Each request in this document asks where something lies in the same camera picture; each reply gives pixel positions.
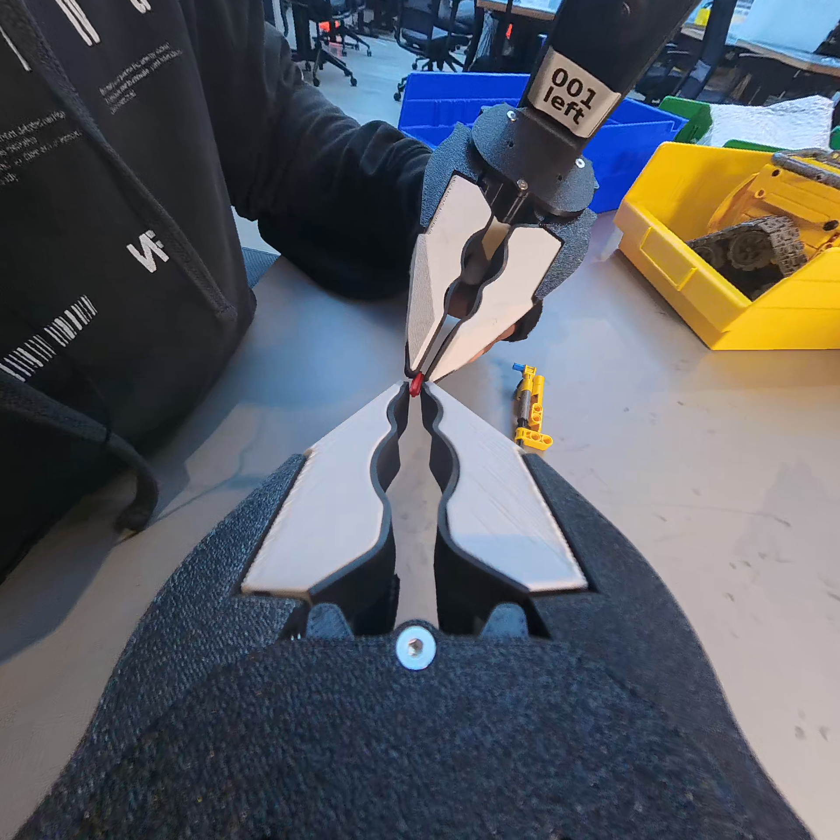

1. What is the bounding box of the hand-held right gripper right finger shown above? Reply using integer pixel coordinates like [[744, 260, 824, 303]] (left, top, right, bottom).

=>
[[422, 382, 589, 636]]

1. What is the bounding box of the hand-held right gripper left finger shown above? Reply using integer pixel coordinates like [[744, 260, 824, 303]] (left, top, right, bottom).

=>
[[241, 382, 409, 636]]

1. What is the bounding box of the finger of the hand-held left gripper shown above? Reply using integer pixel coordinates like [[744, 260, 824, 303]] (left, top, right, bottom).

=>
[[405, 175, 497, 376], [425, 225, 565, 383]]

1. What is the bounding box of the yellow brick arm with axle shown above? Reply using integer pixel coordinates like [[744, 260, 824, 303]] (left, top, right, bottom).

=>
[[512, 363, 553, 452]]

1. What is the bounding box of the person's left forearm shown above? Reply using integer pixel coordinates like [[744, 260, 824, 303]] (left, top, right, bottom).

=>
[[256, 118, 434, 301]]

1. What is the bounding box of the grey desk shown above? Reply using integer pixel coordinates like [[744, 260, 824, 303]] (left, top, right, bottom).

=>
[[0, 210, 840, 840]]

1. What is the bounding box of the blue storage bin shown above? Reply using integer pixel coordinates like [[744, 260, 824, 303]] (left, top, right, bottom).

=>
[[398, 71, 688, 214]]

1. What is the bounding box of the yellow storage bin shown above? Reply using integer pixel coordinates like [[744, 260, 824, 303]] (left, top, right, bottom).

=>
[[613, 141, 840, 352]]

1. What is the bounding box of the black office chair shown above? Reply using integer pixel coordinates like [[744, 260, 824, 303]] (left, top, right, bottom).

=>
[[394, 0, 476, 102], [289, 0, 371, 86]]

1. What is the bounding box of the yellow tracked brick robot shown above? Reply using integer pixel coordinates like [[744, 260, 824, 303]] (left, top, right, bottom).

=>
[[686, 147, 840, 299]]

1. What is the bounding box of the clear bubble wrap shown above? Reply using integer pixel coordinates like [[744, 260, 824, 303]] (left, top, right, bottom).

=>
[[699, 95, 837, 148]]

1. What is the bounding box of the long wooden work table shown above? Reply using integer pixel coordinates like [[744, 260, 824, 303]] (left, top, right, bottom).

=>
[[682, 20, 840, 76]]

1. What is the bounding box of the person's black hoodie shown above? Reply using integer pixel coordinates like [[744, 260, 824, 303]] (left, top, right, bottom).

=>
[[0, 0, 290, 585]]

